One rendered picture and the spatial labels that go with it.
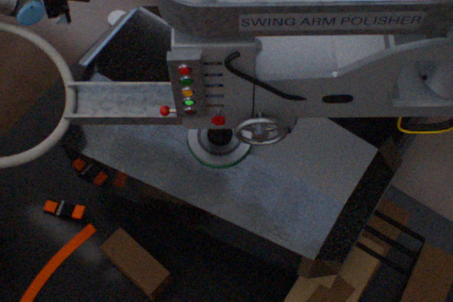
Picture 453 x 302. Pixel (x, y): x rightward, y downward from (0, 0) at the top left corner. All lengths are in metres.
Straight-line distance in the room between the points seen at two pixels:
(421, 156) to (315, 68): 1.58
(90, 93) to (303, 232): 0.83
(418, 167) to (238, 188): 1.17
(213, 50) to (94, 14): 2.10
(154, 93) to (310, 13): 0.73
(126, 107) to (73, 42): 1.54
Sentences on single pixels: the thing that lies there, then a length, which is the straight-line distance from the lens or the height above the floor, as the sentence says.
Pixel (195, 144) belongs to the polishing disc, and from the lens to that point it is 2.13.
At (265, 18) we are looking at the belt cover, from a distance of 1.43.
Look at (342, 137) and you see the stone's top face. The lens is 2.23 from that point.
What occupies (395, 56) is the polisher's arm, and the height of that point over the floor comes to 1.46.
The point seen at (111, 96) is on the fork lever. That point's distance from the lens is 2.02.
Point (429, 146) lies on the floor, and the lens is 3.21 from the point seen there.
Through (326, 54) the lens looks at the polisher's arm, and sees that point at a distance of 1.69.
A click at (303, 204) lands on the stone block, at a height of 0.75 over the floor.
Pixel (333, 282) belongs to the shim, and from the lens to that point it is 2.65.
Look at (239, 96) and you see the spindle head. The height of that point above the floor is 1.29.
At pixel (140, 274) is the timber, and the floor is 0.13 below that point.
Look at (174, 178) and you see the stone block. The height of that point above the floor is 0.65.
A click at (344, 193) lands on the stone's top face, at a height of 0.80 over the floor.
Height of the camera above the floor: 2.76
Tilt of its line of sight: 62 degrees down
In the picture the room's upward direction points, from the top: 2 degrees counter-clockwise
